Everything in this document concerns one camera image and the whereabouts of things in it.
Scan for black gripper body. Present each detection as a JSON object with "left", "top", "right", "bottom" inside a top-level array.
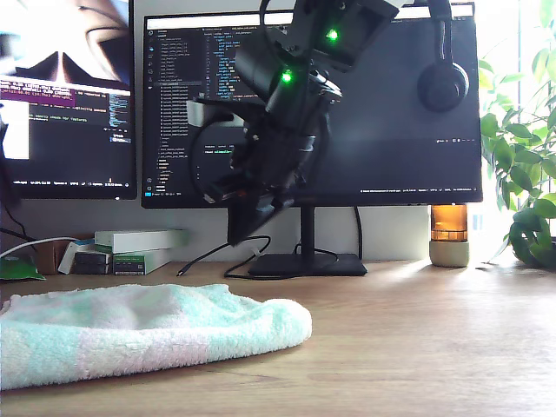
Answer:
[{"left": 203, "top": 120, "right": 317, "bottom": 210}]

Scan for pale green pink tea towel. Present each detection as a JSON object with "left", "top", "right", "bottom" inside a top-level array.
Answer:
[{"left": 0, "top": 282, "right": 314, "bottom": 391}]

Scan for long white cardboard box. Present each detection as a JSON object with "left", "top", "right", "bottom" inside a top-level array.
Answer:
[{"left": 93, "top": 228, "right": 189, "bottom": 254}]

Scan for white box green label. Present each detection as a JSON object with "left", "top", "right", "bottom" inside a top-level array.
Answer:
[{"left": 111, "top": 249, "right": 173, "bottom": 276}]

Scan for large black computer monitor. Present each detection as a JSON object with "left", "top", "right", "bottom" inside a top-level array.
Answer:
[{"left": 141, "top": 3, "right": 483, "bottom": 279}]

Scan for small dark box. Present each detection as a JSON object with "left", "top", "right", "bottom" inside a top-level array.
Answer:
[{"left": 71, "top": 252, "right": 109, "bottom": 275}]

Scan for small white box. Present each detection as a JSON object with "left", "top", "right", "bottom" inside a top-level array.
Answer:
[{"left": 56, "top": 240, "right": 96, "bottom": 275}]

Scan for smaller black computer monitor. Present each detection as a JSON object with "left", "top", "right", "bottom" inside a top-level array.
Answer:
[{"left": 0, "top": 0, "right": 138, "bottom": 201}]

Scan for black headphones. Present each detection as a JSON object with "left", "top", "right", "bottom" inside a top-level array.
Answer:
[{"left": 416, "top": 0, "right": 470, "bottom": 113}]

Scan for amber glass bottle pale base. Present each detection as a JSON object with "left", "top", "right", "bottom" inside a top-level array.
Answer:
[{"left": 428, "top": 203, "right": 471, "bottom": 268}]

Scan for brown cardboard box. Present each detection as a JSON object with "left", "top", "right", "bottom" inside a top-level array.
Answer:
[{"left": 34, "top": 238, "right": 73, "bottom": 275}]

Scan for green packet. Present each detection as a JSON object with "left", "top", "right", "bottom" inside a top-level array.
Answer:
[{"left": 0, "top": 254, "right": 47, "bottom": 281}]

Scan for potted green leafy plant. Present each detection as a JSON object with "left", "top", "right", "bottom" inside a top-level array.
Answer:
[{"left": 477, "top": 0, "right": 556, "bottom": 268}]

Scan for thin black coiled cable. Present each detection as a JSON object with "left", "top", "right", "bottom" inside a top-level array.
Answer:
[{"left": 293, "top": 242, "right": 338, "bottom": 266}]

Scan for black usb cable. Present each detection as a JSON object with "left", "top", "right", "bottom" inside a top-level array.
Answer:
[{"left": 175, "top": 234, "right": 273, "bottom": 280}]

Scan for black monitor power cable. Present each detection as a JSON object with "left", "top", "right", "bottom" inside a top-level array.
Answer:
[{"left": 353, "top": 206, "right": 365, "bottom": 261}]

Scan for white cable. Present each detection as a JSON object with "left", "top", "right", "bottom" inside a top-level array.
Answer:
[{"left": 0, "top": 236, "right": 83, "bottom": 258}]

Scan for black hanging cable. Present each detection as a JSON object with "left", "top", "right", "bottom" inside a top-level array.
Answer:
[{"left": 0, "top": 199, "right": 34, "bottom": 242}]

